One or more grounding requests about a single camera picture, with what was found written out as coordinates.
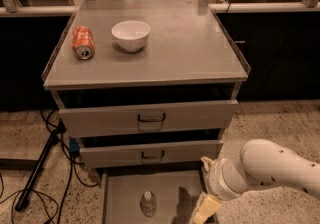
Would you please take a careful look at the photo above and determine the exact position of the grey drawer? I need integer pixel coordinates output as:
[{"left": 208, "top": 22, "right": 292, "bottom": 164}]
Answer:
[
  {"left": 80, "top": 140, "right": 223, "bottom": 168},
  {"left": 98, "top": 170, "right": 205, "bottom": 224},
  {"left": 59, "top": 100, "right": 238, "bottom": 138}
]

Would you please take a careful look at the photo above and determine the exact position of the white ceramic bowl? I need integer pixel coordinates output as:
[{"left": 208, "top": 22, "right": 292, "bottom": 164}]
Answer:
[{"left": 111, "top": 20, "right": 150, "bottom": 52}]

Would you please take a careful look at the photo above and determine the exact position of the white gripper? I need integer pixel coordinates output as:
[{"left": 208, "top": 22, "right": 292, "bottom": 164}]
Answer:
[{"left": 189, "top": 156, "right": 247, "bottom": 224}]

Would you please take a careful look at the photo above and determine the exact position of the grey bottom drawer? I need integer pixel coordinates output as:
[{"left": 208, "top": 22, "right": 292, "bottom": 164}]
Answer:
[{"left": 98, "top": 170, "right": 205, "bottom": 224}]

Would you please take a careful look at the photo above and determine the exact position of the grey middle drawer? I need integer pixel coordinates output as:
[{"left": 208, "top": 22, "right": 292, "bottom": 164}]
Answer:
[{"left": 80, "top": 140, "right": 223, "bottom": 168}]

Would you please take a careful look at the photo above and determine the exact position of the orange soda can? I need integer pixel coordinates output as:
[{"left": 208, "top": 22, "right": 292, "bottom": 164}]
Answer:
[{"left": 72, "top": 26, "right": 95, "bottom": 60}]

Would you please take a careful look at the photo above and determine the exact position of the grey top drawer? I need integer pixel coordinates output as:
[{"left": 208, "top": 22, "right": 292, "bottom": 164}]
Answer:
[{"left": 59, "top": 100, "right": 238, "bottom": 138}]

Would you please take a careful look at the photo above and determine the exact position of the black middle drawer handle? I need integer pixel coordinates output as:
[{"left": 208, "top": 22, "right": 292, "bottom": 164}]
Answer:
[{"left": 141, "top": 150, "right": 165, "bottom": 160}]

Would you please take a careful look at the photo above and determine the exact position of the clear plastic water bottle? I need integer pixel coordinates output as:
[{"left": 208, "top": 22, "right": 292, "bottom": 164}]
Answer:
[{"left": 140, "top": 191, "right": 156, "bottom": 218}]

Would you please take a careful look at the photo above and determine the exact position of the grey drawer cabinet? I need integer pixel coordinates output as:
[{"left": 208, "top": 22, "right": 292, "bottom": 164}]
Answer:
[{"left": 41, "top": 0, "right": 252, "bottom": 182}]

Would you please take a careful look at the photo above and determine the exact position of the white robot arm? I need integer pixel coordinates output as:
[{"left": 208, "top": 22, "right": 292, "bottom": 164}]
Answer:
[{"left": 189, "top": 139, "right": 320, "bottom": 224}]

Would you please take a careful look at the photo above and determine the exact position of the black tripod leg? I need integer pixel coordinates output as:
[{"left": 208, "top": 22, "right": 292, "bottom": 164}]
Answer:
[{"left": 15, "top": 121, "right": 66, "bottom": 212}]

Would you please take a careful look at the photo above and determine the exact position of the black top drawer handle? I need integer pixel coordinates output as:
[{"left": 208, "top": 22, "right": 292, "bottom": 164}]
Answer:
[{"left": 137, "top": 113, "right": 166, "bottom": 123}]

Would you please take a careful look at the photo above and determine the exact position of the black drawer handle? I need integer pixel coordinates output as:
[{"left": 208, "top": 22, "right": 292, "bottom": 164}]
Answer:
[
  {"left": 141, "top": 150, "right": 165, "bottom": 160},
  {"left": 137, "top": 113, "right": 166, "bottom": 123}
]

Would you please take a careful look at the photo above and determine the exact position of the black floor cable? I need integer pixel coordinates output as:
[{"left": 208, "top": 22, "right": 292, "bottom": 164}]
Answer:
[{"left": 0, "top": 107, "right": 100, "bottom": 224}]

